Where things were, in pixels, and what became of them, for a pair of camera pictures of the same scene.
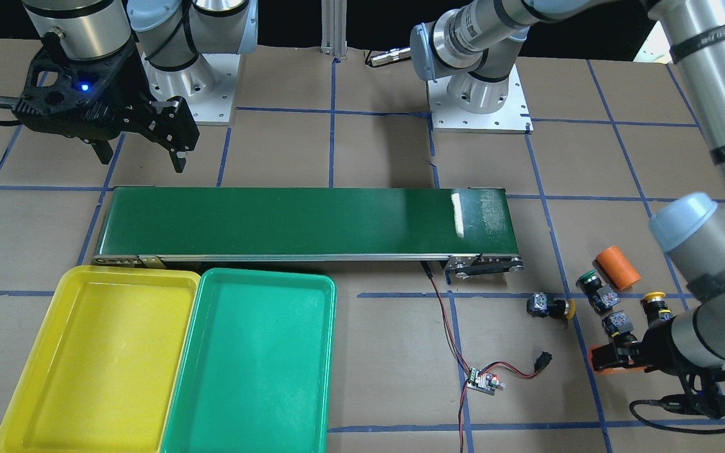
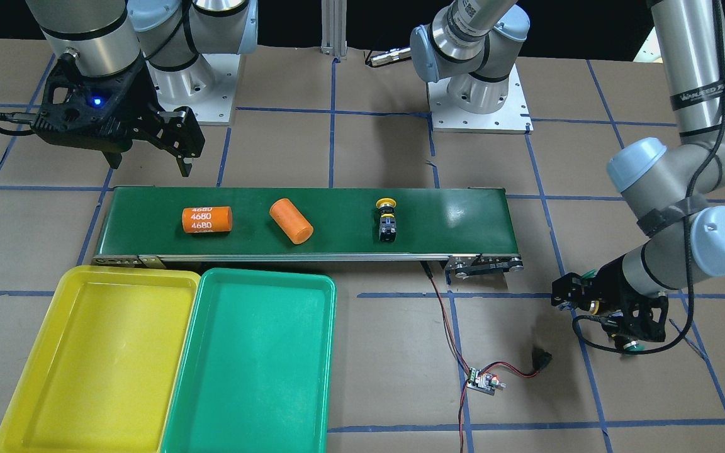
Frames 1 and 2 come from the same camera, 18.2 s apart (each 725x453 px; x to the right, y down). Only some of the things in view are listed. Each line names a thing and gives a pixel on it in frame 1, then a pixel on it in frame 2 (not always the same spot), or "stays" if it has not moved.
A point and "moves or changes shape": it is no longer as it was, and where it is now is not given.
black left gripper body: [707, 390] to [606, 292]
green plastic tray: [257, 372] stays
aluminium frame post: [333, 20] stays
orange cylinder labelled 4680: [611, 370] to [208, 219]
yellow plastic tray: [106, 369] stays
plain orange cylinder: [623, 273] moves or changes shape
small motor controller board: [485, 383] stays
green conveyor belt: [473, 229] stays
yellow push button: [653, 304] moves or changes shape
